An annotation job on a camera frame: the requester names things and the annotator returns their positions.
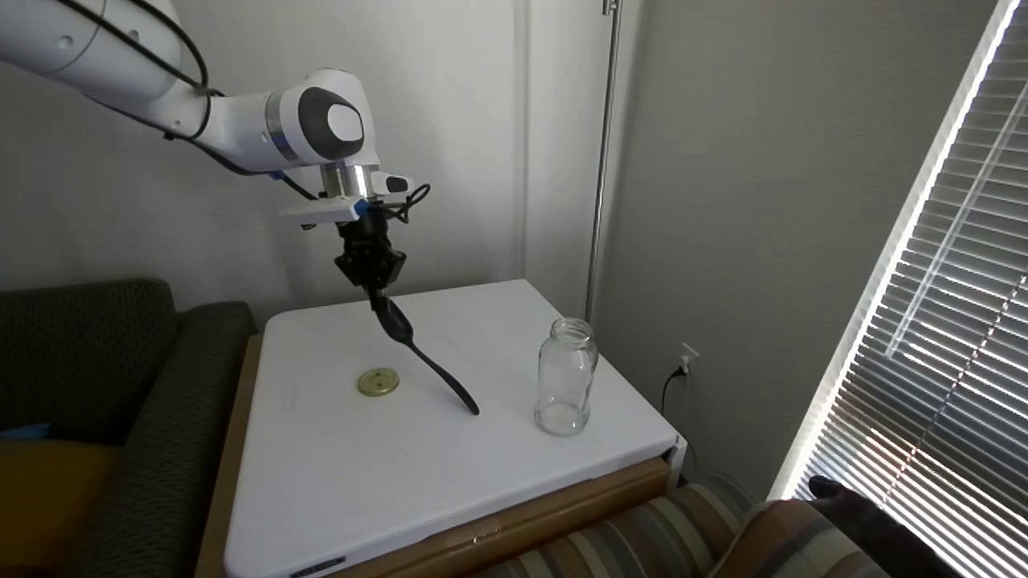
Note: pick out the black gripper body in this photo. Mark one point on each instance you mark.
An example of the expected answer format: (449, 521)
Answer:
(366, 257)

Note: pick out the black serving spoon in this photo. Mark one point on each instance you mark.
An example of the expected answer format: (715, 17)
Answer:
(403, 333)

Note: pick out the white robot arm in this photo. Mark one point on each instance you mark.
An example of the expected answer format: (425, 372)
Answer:
(125, 56)

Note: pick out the clear glass bottle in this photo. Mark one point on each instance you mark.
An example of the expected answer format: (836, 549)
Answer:
(562, 375)

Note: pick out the green round jar lid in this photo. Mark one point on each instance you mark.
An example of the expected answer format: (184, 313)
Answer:
(378, 384)

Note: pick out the white table board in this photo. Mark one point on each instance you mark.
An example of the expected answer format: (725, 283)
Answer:
(330, 479)

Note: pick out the dark grey armchair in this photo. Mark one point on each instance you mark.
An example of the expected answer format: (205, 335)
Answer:
(124, 366)

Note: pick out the yellow cushion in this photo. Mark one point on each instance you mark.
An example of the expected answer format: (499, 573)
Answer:
(50, 491)

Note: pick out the striped sofa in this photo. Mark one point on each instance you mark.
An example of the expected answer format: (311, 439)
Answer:
(706, 529)

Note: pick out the window blinds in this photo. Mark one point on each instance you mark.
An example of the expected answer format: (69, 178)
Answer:
(923, 401)

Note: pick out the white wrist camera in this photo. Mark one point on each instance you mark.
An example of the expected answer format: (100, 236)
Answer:
(342, 211)

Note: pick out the wooden table frame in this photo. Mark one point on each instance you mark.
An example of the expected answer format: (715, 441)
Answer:
(462, 548)

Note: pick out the wall outlet with plug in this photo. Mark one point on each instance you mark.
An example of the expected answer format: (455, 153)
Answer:
(677, 372)

